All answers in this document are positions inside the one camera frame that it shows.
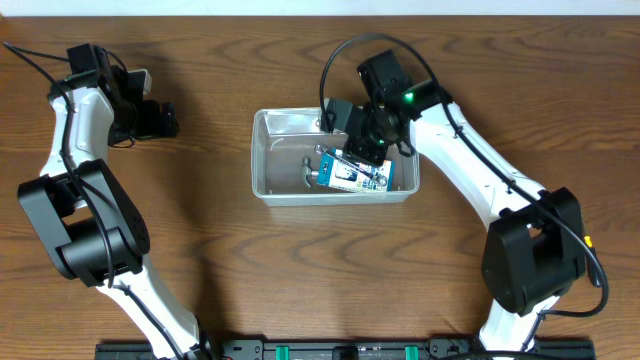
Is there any blue white screwdriver box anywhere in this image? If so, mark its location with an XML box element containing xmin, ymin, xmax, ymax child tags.
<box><xmin>314</xmin><ymin>147</ymin><xmax>396</xmax><ymax>194</ymax></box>

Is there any silver combination wrench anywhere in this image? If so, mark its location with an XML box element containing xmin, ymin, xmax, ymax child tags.
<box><xmin>313</xmin><ymin>143</ymin><xmax>390</xmax><ymax>189</ymax></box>

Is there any small steel claw hammer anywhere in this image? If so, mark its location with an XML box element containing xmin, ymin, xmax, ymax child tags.
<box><xmin>302</xmin><ymin>156</ymin><xmax>319</xmax><ymax>189</ymax></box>

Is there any clear plastic container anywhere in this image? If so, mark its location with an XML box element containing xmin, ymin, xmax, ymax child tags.
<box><xmin>251</xmin><ymin>108</ymin><xmax>420</xmax><ymax>206</ymax></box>

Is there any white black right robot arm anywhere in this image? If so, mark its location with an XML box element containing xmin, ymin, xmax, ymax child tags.
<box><xmin>322</xmin><ymin>51</ymin><xmax>590</xmax><ymax>354</ymax></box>

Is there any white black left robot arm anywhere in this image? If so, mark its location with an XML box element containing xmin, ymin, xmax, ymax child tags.
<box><xmin>18</xmin><ymin>67</ymin><xmax>217</xmax><ymax>359</ymax></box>

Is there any black yellow screwdriver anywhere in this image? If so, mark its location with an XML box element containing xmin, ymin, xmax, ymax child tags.
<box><xmin>584</xmin><ymin>235</ymin><xmax>602</xmax><ymax>288</ymax></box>

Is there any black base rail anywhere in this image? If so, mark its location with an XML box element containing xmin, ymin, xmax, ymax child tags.
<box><xmin>94</xmin><ymin>337</ymin><xmax>597</xmax><ymax>360</ymax></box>

